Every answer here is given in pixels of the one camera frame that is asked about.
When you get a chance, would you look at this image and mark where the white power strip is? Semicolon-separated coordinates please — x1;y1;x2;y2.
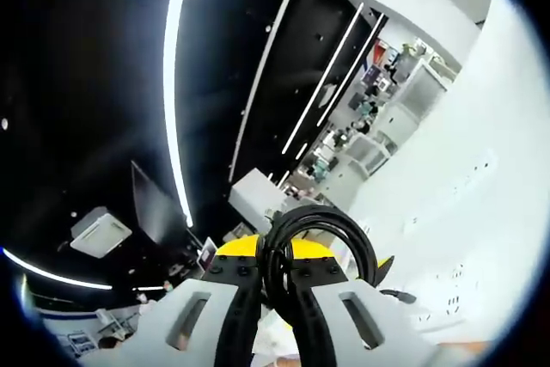
399;147;509;326

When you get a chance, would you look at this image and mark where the thin curved ceiling light line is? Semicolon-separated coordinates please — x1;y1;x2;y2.
226;0;311;184

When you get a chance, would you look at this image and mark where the straight ceiling light strip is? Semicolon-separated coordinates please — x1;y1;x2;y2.
316;1;365;128
280;11;387;156

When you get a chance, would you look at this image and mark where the wide ceiling light strip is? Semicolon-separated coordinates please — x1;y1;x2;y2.
162;0;195;229

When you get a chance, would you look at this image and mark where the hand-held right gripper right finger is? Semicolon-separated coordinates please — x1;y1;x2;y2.
283;237;446;367

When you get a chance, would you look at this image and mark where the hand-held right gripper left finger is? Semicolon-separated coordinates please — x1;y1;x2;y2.
79;233;267;367

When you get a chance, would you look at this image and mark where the open laptop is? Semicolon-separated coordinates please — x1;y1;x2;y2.
196;236;221;274

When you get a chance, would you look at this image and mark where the black charger cable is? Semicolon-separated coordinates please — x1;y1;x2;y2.
256;206;380;330

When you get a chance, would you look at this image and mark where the ceiling air conditioner unit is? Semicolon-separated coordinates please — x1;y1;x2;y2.
69;207;133;260

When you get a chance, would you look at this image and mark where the white desk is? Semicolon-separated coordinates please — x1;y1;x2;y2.
343;0;545;346

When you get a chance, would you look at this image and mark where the white mesh office chair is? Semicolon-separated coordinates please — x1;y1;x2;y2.
346;133;388;175
402;60;449;119

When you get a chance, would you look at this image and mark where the dark hanging ceiling panel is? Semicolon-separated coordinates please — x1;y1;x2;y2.
130;159;191;248

